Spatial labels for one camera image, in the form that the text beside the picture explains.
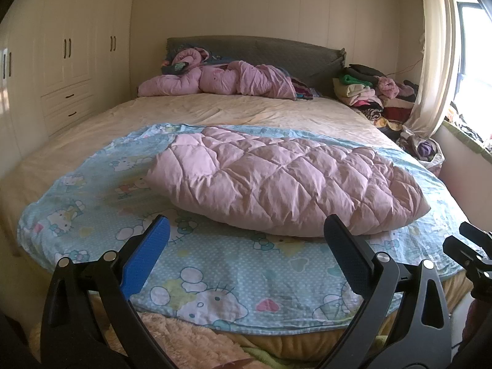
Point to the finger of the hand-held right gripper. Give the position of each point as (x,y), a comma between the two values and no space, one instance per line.
(476,233)
(459,249)

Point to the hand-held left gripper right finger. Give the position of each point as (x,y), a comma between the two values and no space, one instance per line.
(348,257)

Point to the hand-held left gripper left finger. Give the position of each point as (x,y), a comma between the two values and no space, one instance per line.
(144,257)

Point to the pink quilted jacket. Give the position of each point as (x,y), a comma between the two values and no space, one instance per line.
(288,180)

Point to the white bag of clothes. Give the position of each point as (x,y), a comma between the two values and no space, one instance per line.
(424,148)

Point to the heap of dark clothes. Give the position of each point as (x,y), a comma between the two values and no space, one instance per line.
(469,123)

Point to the pile of folded clothes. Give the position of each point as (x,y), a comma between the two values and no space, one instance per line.
(361,92)

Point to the blue cartoon printed blanket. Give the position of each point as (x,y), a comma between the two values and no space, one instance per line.
(211,269)

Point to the fluffy cream blanket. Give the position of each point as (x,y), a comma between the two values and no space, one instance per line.
(184,334)

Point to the green window sill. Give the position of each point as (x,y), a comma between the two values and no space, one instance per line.
(469,142)

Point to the green cloth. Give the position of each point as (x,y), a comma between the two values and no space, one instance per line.
(276,359)

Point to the window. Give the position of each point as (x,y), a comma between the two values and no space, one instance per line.
(474,65)

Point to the bed with beige sheet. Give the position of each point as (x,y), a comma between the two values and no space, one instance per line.
(230,111)

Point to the striped dark cloth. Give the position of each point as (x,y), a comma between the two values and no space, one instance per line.
(303,90)

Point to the cream curtain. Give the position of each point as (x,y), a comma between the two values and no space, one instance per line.
(438,46)

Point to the dark patterned pillow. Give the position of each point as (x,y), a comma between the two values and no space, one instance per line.
(178,68)

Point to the crumpled pink duvet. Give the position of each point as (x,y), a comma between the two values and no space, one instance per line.
(238,78)

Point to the cream wardrobe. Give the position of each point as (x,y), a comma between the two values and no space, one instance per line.
(77,46)

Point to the grey padded headboard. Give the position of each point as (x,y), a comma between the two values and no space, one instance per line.
(269,50)

